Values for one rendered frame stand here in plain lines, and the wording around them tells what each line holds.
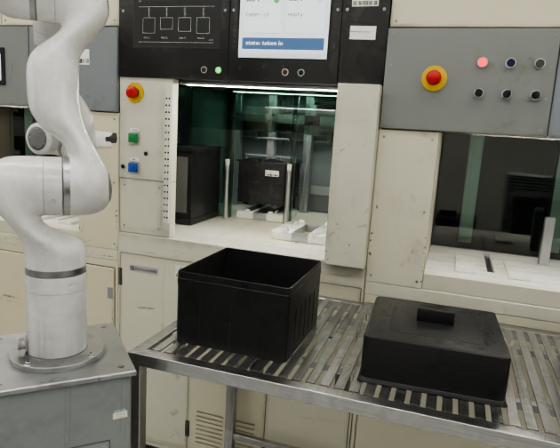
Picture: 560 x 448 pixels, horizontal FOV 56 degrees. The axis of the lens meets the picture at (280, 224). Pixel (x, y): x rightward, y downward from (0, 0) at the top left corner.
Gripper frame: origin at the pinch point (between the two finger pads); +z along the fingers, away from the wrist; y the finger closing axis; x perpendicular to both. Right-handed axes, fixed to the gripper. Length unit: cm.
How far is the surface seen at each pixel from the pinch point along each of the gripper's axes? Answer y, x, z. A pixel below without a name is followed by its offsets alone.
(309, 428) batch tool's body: 69, -91, 12
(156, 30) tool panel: 8.4, 34.6, 12.5
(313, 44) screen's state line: 61, 31, 12
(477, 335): 113, -34, -30
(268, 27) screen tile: 46, 36, 12
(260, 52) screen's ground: 44, 28, 12
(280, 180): 36, -15, 64
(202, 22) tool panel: 24.4, 37.1, 12.5
